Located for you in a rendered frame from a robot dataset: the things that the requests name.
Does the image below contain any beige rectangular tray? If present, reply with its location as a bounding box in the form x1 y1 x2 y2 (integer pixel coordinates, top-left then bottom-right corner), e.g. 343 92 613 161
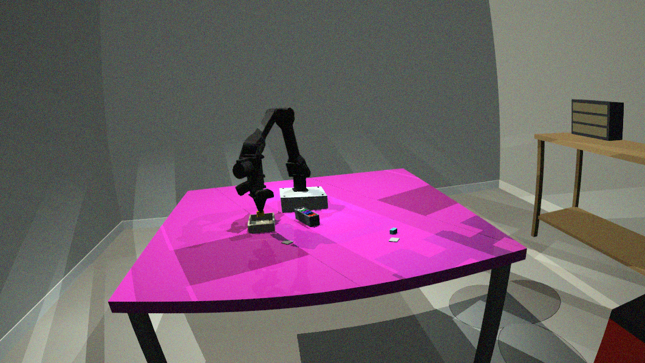
248 212 275 233

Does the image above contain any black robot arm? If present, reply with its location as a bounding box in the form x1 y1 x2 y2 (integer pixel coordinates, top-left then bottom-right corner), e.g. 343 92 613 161
233 107 310 196

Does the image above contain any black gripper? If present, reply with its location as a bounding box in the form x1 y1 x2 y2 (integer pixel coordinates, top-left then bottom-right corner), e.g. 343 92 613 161
247 172 274 213

